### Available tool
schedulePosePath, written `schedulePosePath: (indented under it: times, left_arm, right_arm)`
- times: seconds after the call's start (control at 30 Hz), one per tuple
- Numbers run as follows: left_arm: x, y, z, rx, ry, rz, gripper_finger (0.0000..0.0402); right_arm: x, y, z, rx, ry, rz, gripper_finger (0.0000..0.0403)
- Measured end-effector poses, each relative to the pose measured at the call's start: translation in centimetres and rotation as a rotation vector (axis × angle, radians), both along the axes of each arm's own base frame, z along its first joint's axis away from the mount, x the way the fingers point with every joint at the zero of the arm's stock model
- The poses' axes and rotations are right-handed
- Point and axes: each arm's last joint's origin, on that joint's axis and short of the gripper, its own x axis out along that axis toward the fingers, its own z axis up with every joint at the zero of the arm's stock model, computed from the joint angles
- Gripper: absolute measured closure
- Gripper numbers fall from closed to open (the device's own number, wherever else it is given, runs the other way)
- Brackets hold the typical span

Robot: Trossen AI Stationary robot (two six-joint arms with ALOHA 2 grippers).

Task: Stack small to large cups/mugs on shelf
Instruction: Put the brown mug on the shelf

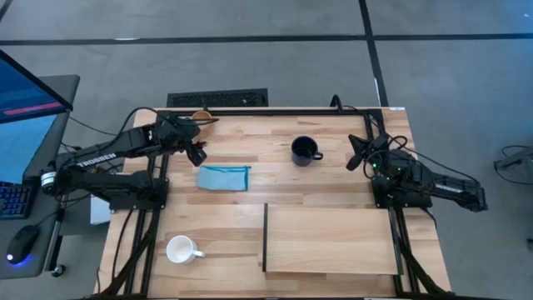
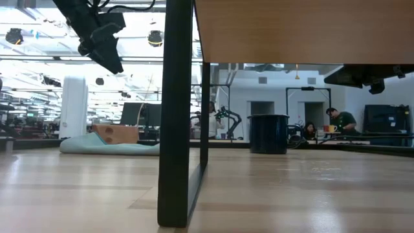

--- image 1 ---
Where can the light wooden board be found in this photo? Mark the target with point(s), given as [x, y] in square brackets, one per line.
[333, 237]

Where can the light blue cloth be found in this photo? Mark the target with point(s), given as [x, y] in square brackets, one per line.
[222, 179]

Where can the black computer mouse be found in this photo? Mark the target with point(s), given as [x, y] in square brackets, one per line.
[23, 243]

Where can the computer monitor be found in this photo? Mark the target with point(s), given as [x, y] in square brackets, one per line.
[25, 96]

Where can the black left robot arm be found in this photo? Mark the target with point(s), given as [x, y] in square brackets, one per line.
[125, 143]

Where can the black desk caster wheel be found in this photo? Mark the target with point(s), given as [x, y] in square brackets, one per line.
[58, 271]

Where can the white mug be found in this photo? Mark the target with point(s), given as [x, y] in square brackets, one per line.
[179, 249]

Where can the white box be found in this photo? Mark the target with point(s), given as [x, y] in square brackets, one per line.
[100, 212]

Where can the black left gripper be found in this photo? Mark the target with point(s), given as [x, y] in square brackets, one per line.
[177, 131]

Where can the grey side desk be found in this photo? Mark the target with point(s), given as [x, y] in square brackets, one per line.
[62, 89]

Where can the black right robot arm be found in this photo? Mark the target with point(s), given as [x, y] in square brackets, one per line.
[437, 179]

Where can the dark blue mug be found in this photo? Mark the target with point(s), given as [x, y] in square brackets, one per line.
[304, 151]

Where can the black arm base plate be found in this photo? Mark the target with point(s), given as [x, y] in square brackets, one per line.
[137, 204]
[412, 203]

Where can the black backlit keyboard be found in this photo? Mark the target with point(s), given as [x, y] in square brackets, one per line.
[14, 200]

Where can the black aluminium table frame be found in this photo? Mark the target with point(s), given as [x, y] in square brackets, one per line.
[270, 112]

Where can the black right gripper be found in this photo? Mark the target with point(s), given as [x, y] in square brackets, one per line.
[377, 148]

